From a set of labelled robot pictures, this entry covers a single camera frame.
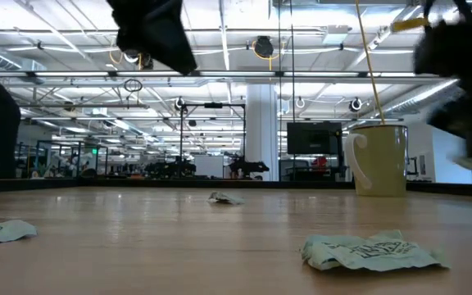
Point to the black table edge rail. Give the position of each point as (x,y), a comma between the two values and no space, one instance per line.
(178,183)

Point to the large crumpled green sweetener packet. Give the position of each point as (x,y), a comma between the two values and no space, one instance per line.
(367,254)

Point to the crumpled white green sweetener packet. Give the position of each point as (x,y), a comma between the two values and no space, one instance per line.
(223,198)

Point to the white building column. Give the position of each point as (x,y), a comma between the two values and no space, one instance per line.
(261,131)

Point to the pale green sweetener packet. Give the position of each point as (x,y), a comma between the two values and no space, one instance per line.
(2,231)

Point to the black monitor screen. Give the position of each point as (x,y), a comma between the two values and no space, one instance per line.
(314,138)

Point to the black metal frame rig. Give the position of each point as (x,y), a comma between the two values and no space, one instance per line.
(212,105)

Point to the black background robot arm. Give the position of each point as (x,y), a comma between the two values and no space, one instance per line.
(170,168)
(246,167)

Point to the white board panel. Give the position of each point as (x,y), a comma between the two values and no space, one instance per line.
(209,166)

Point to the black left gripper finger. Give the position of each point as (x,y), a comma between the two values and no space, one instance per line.
(166,37)

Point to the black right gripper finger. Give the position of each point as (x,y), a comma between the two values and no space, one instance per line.
(471,123)

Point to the red office chair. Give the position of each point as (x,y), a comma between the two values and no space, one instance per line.
(320,163)

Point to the wooden stick in mug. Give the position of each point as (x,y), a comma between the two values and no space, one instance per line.
(369,61)

